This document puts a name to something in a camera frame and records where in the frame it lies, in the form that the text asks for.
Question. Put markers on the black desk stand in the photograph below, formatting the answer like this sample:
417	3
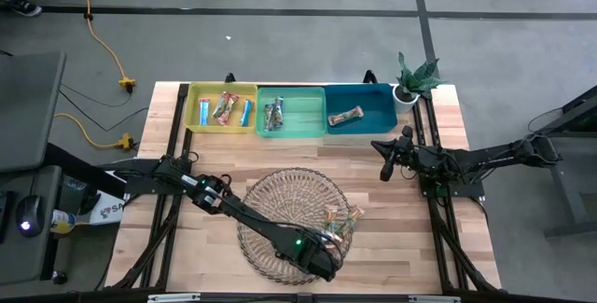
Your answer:
564	182

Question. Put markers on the black computer mouse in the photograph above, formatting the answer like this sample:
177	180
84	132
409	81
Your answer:
29	214

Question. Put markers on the black caster wheel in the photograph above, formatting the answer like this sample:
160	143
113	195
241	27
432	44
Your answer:
59	278

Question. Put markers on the black frame clamp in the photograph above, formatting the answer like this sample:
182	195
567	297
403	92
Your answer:
370	77
229	78

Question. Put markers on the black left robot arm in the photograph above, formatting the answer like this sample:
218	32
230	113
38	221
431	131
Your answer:
252	219

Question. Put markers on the light green plastic bin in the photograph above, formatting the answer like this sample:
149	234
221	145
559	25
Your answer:
303	116

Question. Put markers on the grey desk surface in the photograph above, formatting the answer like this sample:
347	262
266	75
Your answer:
18	261

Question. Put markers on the black flat device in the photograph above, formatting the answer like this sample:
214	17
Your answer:
4	216

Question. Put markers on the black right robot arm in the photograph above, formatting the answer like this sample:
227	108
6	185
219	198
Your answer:
485	156

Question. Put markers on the large grey desk panel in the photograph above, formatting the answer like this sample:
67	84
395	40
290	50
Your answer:
28	107

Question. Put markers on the snack bars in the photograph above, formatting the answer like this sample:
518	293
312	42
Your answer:
279	113
345	115
269	117

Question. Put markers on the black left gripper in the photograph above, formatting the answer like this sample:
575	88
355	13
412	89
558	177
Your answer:
317	261

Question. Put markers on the blue plastic bin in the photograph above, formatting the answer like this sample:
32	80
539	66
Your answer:
373	100

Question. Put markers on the white printed box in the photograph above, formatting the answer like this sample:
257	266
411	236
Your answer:
109	210

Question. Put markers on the yellow white bottle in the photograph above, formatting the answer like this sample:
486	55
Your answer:
63	221

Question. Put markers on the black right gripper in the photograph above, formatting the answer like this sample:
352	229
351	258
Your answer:
406	154

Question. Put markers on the yellow plastic bin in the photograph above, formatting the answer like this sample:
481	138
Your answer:
191	121

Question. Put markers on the person's shoe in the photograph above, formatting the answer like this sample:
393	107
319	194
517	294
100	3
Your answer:
23	5

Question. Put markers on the black plastic bag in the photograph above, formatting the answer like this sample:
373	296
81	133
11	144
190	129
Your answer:
77	191

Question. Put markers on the black desk base beam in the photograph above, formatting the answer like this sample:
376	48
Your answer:
70	163

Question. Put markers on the red wrapper granola bar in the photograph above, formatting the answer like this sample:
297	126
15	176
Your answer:
220	103
231	111

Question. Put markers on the silver metal bracket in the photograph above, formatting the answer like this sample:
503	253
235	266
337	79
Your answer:
434	299
173	298

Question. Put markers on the light blue granola bar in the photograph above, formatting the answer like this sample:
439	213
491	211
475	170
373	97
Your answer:
246	113
204	112

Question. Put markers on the green plant in white pot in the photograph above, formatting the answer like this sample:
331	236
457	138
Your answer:
405	100

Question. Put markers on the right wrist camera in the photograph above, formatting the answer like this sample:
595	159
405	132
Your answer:
407	131

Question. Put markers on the black table edge rail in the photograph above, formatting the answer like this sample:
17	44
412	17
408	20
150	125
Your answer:
256	300

